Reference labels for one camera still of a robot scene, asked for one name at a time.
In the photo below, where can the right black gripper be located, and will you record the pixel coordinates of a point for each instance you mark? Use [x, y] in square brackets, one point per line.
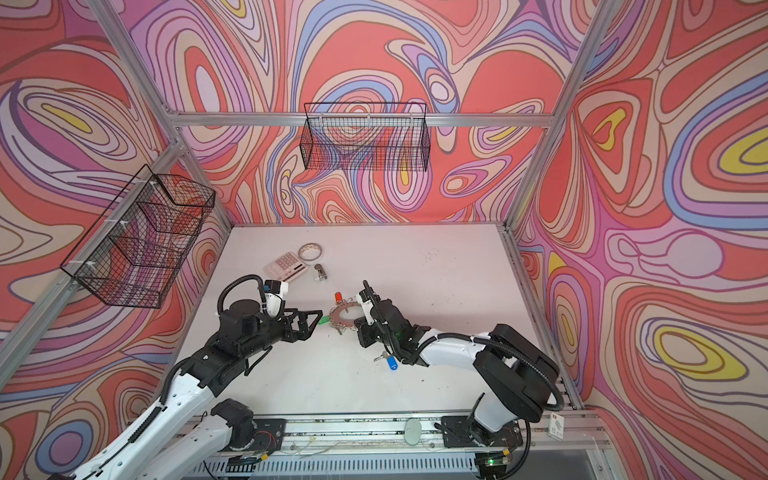
[365, 329]

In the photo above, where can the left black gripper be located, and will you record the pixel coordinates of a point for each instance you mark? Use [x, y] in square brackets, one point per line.
[303, 332]

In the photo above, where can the metal disc key ring holder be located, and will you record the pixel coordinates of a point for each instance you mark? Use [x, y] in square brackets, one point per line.
[343, 316]

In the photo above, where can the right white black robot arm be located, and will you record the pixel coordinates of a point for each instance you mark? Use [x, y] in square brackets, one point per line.
[520, 377]

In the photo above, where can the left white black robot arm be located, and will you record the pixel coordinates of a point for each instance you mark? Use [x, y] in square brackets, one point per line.
[189, 421]

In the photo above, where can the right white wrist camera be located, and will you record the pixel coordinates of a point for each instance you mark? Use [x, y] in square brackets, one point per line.
[366, 304]

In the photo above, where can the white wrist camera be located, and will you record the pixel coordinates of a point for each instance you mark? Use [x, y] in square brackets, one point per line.
[275, 293]
[366, 304]

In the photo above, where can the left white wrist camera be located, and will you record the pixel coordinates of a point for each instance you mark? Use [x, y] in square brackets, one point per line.
[275, 293]

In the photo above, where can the white oval puck on rail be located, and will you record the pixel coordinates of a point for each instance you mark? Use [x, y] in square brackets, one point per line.
[412, 432]

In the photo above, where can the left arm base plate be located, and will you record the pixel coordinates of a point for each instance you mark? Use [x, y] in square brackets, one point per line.
[265, 436]

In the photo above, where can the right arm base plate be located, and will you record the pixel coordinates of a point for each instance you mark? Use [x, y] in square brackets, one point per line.
[463, 432]

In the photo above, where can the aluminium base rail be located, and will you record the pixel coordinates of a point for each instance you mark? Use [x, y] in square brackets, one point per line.
[373, 444]

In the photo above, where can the black wire basket back wall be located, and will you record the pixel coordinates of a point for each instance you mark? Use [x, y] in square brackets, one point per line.
[365, 136]

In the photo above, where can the black wire basket wall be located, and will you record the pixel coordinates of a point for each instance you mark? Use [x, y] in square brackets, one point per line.
[132, 254]
[365, 136]

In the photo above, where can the black wire basket left wall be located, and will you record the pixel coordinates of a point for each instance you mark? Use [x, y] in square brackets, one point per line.
[132, 254]

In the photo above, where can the white label tag on rail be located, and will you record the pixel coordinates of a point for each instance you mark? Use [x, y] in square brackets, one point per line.
[556, 426]

